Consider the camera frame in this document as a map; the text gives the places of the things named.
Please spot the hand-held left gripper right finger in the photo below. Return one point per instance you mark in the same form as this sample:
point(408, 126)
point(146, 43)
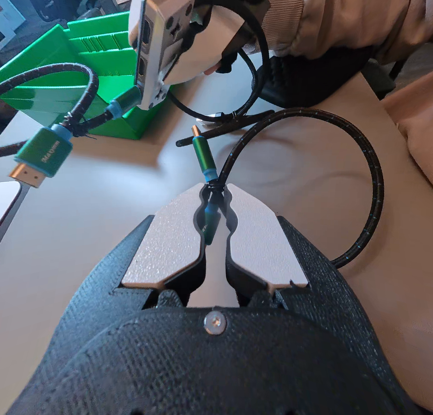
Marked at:
point(267, 246)

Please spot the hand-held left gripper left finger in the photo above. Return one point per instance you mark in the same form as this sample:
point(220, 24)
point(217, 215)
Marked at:
point(169, 242)

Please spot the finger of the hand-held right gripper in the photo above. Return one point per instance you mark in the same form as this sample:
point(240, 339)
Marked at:
point(134, 19)
point(216, 39)

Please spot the silver usb hub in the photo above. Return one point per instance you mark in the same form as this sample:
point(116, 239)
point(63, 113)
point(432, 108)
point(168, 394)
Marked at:
point(159, 15)

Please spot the green plastic bin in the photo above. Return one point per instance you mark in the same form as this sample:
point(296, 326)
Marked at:
point(101, 63)

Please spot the person's right forearm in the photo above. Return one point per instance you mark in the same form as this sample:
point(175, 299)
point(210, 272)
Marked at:
point(355, 15)

